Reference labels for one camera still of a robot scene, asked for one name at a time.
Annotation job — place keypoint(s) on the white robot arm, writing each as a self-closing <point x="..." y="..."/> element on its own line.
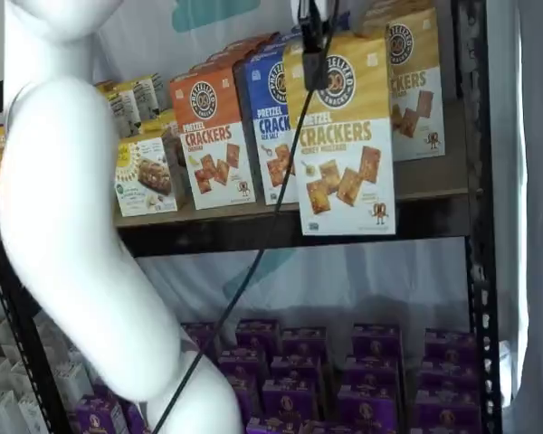
<point x="63" y="203"/>

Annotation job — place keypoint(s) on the Simple Mills almond bars box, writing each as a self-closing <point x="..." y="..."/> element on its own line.
<point x="177" y="156"/>
<point x="145" y="181"/>

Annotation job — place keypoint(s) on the orange cheddar pretzel crackers box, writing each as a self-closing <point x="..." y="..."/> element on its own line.
<point x="217" y="149"/>
<point x="212" y="67"/>
<point x="253" y="40"/>
<point x="231" y="54"/>

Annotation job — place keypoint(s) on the white curtain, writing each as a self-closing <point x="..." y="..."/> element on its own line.
<point x="538" y="226"/>

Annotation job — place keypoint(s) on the yellow honey mustard crackers box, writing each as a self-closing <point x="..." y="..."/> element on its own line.
<point x="418" y="90"/>
<point x="344" y="172"/>
<point x="380" y="18"/>

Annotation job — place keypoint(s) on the blue sea salt crackers box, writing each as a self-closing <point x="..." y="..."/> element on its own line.
<point x="264" y="135"/>
<point x="276" y="45"/>

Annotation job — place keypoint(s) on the purple Annie's box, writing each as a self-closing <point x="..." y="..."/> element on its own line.
<point x="242" y="364"/>
<point x="289" y="400"/>
<point x="371" y="375"/>
<point x="375" y="339"/>
<point x="321" y="428"/>
<point x="196" y="332"/>
<point x="296" y="373"/>
<point x="136" y="420"/>
<point x="366" y="409"/>
<point x="244" y="393"/>
<point x="448" y="375"/>
<point x="258" y="336"/>
<point x="448" y="411"/>
<point x="304" y="341"/>
<point x="450" y="343"/>
<point x="271" y="427"/>
<point x="99" y="416"/>

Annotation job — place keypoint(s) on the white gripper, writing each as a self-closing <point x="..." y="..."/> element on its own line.
<point x="330" y="6"/>

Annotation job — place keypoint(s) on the Simple Mills Sweet Thins box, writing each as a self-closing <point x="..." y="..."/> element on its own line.
<point x="151" y="97"/>
<point x="117" y="108"/>

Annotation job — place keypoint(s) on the black metal shelf rack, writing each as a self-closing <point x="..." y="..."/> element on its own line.
<point x="208" y="235"/>

